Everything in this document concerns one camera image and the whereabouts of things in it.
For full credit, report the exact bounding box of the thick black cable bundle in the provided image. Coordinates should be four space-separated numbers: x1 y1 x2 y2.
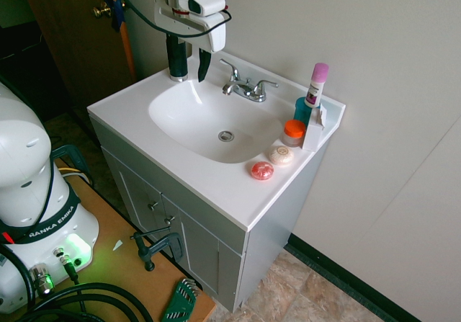
0 244 156 322

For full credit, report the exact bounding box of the white cardboard carton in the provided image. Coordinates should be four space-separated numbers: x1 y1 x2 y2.
301 104 329 153

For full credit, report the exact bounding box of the black metal C-clamp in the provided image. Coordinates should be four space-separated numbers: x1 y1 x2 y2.
130 227 185 273

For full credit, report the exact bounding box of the blue tape strip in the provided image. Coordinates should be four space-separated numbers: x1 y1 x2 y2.
110 0 127 32

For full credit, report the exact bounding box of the yellow cable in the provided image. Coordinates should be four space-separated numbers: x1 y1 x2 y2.
57 166 89 181

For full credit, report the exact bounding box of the white bottle with pink cap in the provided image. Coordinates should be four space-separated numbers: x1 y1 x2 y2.
304 62 330 109

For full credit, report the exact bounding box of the black baseboard strip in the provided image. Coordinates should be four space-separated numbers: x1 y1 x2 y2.
287 233 423 322

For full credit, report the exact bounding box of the silver round connector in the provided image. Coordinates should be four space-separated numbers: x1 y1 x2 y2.
28 262 55 298

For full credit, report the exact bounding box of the white sink vanity top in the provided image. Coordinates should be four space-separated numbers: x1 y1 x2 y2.
87 50 346 233

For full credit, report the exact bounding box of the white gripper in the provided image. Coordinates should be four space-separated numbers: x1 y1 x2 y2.
153 0 228 83

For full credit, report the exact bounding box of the grey vanity cabinet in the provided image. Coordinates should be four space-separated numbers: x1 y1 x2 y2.
89 116 327 314

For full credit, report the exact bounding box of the brown wooden door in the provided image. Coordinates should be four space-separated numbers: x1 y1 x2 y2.
17 0 138 111

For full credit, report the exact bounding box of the dark green clamp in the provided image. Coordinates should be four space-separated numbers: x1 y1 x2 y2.
53 144 94 187

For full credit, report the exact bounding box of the jar with orange lid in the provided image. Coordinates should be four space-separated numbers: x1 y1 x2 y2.
281 119 307 148

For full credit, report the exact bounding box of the chrome two-handle faucet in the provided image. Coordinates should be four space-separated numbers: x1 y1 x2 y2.
219 58 279 104

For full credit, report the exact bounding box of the brass door knob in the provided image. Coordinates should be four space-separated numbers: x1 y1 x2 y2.
92 2 113 20

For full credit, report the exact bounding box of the red round soap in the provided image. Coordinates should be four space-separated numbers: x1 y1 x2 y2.
250 161 275 181

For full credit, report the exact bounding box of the beige round soap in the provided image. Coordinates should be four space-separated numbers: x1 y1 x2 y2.
269 145 295 166

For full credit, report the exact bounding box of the teal plastic cup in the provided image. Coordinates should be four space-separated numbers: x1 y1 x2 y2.
292 97 322 128

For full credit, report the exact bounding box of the thin black base cable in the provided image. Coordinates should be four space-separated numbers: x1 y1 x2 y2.
34 156 55 226

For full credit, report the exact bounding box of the green hex key set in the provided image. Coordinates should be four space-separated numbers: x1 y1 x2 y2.
160 277 199 322

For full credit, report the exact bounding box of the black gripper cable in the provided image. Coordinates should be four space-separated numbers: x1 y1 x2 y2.
104 0 233 37

